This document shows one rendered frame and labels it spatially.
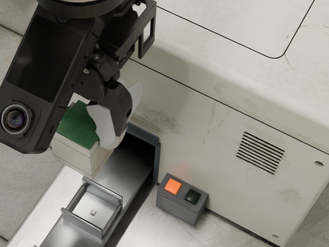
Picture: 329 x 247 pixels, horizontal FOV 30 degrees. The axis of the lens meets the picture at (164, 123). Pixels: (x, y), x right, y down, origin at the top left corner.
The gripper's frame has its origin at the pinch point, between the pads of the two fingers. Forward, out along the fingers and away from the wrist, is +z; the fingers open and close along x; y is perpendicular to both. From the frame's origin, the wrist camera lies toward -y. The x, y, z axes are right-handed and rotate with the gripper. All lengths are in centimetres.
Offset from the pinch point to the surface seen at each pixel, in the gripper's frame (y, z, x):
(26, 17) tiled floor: 76, 112, 82
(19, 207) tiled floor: 19, 112, 43
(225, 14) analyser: 15.9, -5.4, -6.5
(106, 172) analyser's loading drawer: 5.8, 20.6, 1.6
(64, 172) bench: 4.3, 24.6, 7.5
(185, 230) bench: 5.7, 24.6, -10.6
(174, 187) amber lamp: 7.8, 19.2, -7.2
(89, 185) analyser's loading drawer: 2.3, 18.5, 1.7
